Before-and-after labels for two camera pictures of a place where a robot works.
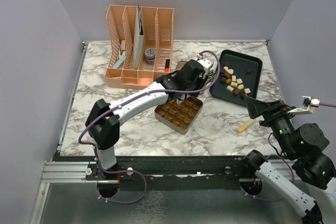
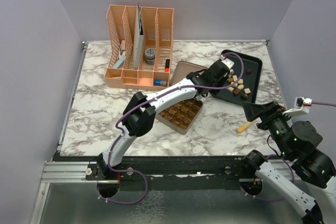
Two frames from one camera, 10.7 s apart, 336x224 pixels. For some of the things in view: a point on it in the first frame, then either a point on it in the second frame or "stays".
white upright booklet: (138, 40) stays
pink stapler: (122, 52) stays
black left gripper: (201, 80) to (221, 82)
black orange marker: (167, 67) stays
